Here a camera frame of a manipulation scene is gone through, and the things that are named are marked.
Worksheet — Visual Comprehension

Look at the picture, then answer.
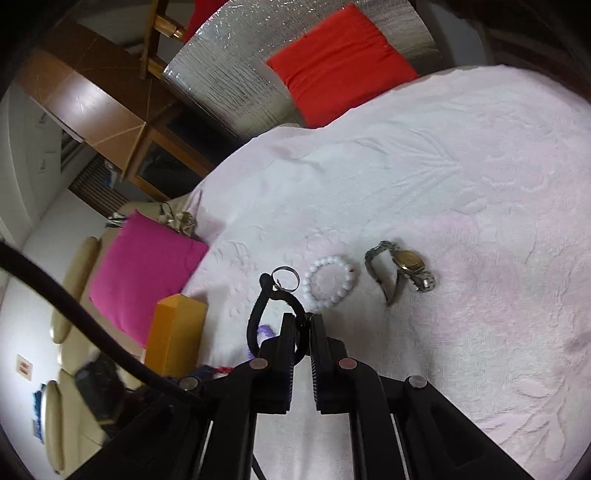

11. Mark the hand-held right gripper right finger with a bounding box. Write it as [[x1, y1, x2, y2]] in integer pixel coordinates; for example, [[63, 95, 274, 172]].
[[309, 314, 536, 480]]

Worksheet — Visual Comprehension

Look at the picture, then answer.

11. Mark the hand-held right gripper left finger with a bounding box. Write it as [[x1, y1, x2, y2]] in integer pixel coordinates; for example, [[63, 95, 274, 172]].
[[69, 313, 296, 480]]

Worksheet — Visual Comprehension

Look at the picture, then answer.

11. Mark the purple bead bracelet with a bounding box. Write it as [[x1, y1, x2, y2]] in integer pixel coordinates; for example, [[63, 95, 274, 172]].
[[245, 323, 278, 361]]

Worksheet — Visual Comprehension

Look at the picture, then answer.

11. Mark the black bead bracelet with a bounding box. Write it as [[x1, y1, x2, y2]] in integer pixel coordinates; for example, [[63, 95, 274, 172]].
[[247, 273, 311, 365]]

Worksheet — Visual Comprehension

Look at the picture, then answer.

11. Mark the white bead bracelet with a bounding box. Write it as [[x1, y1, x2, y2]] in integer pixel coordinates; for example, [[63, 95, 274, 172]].
[[302, 255, 356, 311]]

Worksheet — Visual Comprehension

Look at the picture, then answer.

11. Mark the thin metal bangle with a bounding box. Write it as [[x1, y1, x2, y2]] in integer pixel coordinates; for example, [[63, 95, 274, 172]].
[[271, 266, 300, 292]]

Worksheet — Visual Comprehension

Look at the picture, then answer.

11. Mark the orange cardboard box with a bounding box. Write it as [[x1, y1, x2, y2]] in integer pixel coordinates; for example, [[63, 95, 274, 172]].
[[145, 294, 207, 377]]

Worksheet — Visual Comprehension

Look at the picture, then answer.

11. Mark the silver gold wristwatch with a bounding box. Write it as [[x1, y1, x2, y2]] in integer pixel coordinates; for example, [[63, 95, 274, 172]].
[[364, 240, 436, 305]]

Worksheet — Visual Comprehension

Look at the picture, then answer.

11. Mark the blue cloth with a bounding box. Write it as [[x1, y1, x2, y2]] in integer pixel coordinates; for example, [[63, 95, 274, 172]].
[[31, 383, 49, 444]]

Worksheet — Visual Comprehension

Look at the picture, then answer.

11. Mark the beige leather sofa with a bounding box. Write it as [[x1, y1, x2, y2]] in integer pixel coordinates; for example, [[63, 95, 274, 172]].
[[44, 194, 195, 476]]

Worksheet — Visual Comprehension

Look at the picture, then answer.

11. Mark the pink cushion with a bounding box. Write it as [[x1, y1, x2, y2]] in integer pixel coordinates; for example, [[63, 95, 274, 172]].
[[88, 210, 209, 349]]

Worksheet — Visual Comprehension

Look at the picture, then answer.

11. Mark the gold ribbon bundle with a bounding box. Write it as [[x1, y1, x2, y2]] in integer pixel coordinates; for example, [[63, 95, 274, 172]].
[[157, 203, 197, 238]]

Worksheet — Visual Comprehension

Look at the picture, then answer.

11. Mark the brown slatted door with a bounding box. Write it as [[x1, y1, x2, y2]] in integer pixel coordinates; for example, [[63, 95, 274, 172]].
[[68, 157, 132, 215]]

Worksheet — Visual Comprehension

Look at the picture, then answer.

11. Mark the wooden cabinet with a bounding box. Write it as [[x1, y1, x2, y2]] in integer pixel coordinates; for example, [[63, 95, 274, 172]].
[[14, 18, 218, 201]]

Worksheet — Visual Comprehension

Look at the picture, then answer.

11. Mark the silver foil mat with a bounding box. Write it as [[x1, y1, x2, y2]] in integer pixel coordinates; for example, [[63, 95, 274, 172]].
[[163, 0, 439, 141]]

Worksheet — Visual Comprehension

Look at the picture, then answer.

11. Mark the red cushion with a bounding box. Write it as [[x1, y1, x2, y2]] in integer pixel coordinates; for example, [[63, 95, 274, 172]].
[[266, 4, 420, 130]]

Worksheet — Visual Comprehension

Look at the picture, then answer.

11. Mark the red cloth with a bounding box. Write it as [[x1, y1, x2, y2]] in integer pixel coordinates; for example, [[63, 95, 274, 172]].
[[182, 0, 232, 43]]

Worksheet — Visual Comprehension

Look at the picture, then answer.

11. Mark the black cable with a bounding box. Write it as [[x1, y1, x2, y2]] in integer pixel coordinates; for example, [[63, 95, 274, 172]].
[[0, 242, 206, 402]]

